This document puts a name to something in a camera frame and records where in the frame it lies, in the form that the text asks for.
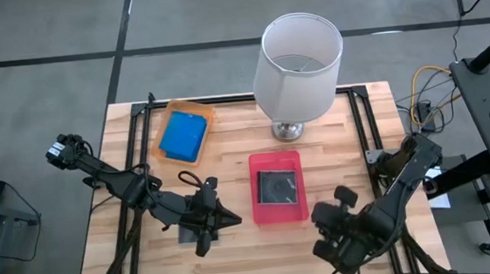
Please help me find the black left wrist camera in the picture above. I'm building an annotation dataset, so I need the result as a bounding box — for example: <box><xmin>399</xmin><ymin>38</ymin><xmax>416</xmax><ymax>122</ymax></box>
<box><xmin>187</xmin><ymin>190</ymin><xmax>216</xmax><ymax>216</ymax></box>

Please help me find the black power strip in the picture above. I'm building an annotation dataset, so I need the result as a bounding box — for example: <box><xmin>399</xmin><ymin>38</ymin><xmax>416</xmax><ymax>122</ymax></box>
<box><xmin>415</xmin><ymin>99</ymin><xmax>436</xmax><ymax>127</ymax></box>

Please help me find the glossy black jewel case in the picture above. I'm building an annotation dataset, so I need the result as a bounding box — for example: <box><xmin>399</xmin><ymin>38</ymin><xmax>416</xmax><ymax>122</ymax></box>
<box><xmin>177</xmin><ymin>224</ymin><xmax>219</xmax><ymax>245</ymax></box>

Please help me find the white shade table lamp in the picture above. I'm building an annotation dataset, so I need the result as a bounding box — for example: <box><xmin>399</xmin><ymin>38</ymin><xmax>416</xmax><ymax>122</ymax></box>
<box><xmin>247</xmin><ymin>9</ymin><xmax>352</xmax><ymax>146</ymax></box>

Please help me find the matte black jewel case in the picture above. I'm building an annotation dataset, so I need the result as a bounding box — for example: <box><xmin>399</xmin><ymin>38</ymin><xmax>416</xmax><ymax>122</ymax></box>
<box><xmin>255</xmin><ymin>168</ymin><xmax>300</xmax><ymax>208</ymax></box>

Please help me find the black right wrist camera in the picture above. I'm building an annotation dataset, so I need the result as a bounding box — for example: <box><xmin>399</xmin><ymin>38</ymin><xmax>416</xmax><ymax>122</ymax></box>
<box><xmin>310</xmin><ymin>201</ymin><xmax>347</xmax><ymax>236</ymax></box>

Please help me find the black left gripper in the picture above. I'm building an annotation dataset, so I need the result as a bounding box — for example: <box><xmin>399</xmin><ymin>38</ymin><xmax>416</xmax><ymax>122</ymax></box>
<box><xmin>158</xmin><ymin>175</ymin><xmax>245</xmax><ymax>262</ymax></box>

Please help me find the blue plastic disc case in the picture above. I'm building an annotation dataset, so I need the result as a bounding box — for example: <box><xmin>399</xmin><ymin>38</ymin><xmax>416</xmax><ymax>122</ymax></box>
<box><xmin>155</xmin><ymin>107</ymin><xmax>211</xmax><ymax>166</ymax></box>

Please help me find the white paper sheet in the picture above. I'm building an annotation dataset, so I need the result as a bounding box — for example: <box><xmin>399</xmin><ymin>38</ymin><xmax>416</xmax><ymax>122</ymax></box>
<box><xmin>422</xmin><ymin>167</ymin><xmax>452</xmax><ymax>211</ymax></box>

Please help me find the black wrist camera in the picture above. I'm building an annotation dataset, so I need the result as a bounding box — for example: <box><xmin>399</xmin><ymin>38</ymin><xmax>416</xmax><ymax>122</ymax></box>
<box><xmin>310</xmin><ymin>201</ymin><xmax>347</xmax><ymax>236</ymax></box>
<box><xmin>187</xmin><ymin>190</ymin><xmax>216</xmax><ymax>216</ymax></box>

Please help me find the yellow cable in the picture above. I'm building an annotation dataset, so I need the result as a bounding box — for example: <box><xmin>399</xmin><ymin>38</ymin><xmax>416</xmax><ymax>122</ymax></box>
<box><xmin>406</xmin><ymin>63</ymin><xmax>458</xmax><ymax>125</ymax></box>

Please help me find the black side desk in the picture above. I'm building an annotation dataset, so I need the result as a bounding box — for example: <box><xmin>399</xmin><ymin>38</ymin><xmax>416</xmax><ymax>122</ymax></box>
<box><xmin>421</xmin><ymin>150</ymin><xmax>490</xmax><ymax>274</ymax></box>

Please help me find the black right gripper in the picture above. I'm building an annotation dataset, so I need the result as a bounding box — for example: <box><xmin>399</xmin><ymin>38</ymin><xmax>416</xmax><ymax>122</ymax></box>
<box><xmin>308</xmin><ymin>182</ymin><xmax>386</xmax><ymax>274</ymax></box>

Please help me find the orange translucent plastic bin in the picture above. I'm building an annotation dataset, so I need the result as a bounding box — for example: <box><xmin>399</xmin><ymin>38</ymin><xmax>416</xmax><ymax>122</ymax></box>
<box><xmin>146</xmin><ymin>96</ymin><xmax>221</xmax><ymax>170</ymax></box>

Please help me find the black aluminium table frame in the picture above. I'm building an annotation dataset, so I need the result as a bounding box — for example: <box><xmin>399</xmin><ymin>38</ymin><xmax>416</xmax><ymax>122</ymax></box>
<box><xmin>64</xmin><ymin>69</ymin><xmax>452</xmax><ymax>274</ymax></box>

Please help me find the pink translucent plastic bin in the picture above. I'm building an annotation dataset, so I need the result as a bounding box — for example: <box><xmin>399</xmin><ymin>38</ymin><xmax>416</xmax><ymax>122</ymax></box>
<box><xmin>247</xmin><ymin>148</ymin><xmax>311</xmax><ymax>227</ymax></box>

